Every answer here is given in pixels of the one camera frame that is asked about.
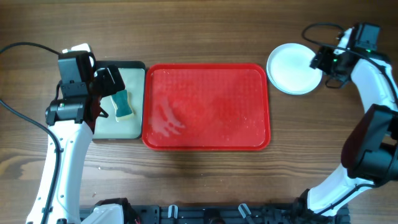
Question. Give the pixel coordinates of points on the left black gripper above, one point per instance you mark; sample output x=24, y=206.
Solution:
x=111, y=80

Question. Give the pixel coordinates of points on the light blue plate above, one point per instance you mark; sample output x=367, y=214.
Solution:
x=269, y=75

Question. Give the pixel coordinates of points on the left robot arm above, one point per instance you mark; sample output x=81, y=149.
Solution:
x=71, y=124

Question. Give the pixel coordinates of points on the black water tray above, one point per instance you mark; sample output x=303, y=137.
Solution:
x=133, y=74

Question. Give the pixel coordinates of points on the green yellow sponge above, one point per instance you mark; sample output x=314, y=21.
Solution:
x=122, y=106

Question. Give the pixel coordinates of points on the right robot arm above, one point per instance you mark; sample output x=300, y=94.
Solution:
x=369, y=155

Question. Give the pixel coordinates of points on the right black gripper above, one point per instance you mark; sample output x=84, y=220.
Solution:
x=320, y=61

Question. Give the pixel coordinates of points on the red plastic tray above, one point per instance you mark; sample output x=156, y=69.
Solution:
x=206, y=107

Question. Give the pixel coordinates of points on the white plate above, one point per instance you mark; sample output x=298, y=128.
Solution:
x=290, y=67

